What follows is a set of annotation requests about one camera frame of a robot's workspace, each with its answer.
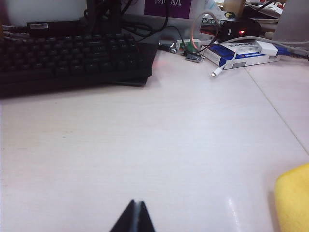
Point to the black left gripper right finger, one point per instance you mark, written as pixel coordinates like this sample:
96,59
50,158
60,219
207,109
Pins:
144,220

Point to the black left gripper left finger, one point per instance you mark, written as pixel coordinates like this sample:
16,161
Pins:
128,220

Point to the yellow rag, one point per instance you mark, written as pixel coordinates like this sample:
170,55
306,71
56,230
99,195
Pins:
294,198

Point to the small dark circuit board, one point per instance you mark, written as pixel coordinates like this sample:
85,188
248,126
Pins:
194,58

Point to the black keyboard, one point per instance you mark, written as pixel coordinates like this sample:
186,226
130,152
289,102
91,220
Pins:
60,60

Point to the black metal plug connector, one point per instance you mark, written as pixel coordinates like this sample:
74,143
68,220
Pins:
167,47

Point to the green white small box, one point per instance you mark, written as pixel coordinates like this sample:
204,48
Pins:
186,44

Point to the blue white cardboard box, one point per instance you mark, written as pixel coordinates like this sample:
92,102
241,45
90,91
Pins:
241,59

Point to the black monitor stand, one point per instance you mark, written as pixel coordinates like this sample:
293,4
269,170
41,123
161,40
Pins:
113,14

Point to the black labelled device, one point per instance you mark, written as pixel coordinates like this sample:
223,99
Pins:
53,26

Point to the white video adapter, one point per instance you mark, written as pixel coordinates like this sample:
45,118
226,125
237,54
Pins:
269,49

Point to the purple name sign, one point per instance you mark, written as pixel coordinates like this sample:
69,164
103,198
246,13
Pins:
169,9

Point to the black power adapter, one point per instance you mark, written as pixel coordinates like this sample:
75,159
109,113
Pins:
241,29

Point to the blue VGA connector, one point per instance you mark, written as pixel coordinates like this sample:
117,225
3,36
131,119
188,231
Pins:
286,49

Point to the grey partition panel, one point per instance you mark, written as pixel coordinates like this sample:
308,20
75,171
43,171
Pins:
294,19

